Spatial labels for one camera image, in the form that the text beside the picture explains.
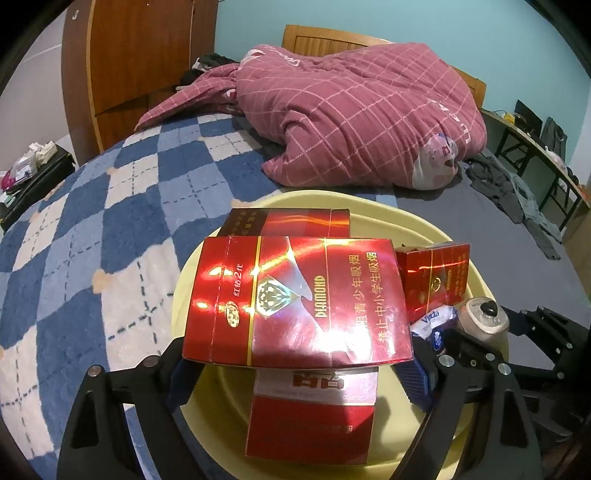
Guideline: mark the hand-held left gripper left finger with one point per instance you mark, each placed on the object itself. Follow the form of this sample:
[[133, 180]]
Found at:
[[182, 383]]

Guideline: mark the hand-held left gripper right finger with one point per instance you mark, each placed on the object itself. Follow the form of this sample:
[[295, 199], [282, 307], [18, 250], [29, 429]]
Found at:
[[418, 378]]

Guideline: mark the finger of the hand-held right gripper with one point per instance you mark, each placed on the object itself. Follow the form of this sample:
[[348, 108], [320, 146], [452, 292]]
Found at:
[[554, 373], [545, 325]]

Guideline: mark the blue tissue packet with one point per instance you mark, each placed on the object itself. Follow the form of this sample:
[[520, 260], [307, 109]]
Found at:
[[431, 323]]

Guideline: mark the small beige pot toy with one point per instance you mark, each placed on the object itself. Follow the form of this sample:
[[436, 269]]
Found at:
[[482, 318]]

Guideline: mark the small red box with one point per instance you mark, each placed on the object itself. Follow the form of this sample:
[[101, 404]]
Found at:
[[434, 277]]

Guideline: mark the red and white carton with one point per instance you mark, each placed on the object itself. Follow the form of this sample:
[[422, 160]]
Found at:
[[314, 415]]

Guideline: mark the glossy red carton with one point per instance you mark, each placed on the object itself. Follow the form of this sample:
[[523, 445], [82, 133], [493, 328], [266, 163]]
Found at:
[[286, 300]]

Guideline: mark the pale yellow plastic basin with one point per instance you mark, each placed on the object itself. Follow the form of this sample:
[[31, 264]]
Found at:
[[369, 217]]

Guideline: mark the dark red and black carton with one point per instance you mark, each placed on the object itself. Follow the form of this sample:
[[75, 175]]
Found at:
[[286, 222]]

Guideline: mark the dark grey shorts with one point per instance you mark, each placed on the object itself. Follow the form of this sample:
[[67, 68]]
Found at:
[[547, 242]]

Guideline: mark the black garment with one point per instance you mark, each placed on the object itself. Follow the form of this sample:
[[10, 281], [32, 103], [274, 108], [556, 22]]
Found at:
[[491, 180]]

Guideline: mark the white plastic bag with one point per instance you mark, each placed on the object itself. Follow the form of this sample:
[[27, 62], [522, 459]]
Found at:
[[557, 159]]

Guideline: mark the folding desk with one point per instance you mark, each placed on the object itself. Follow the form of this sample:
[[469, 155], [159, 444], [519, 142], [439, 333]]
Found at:
[[531, 138]]

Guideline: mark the grey bag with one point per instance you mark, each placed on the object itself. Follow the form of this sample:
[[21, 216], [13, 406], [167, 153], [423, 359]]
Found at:
[[551, 136]]

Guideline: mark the black laptop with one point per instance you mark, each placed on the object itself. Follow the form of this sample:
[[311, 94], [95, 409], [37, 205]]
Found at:
[[528, 117]]

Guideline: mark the black nightstand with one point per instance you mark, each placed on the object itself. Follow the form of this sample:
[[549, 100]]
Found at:
[[37, 184]]

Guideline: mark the white packets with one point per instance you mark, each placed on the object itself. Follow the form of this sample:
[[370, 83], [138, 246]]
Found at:
[[41, 152]]

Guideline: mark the pink checked quilt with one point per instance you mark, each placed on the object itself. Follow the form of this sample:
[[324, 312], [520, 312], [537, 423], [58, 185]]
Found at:
[[346, 115]]

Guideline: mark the dark clothes pile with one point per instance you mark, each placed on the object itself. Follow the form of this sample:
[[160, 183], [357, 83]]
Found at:
[[207, 64]]

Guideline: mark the brown wooden wardrobe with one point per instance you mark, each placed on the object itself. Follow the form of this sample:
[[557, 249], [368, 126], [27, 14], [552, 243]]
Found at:
[[129, 55]]

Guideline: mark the wooden headboard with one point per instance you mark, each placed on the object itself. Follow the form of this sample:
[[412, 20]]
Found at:
[[314, 44]]

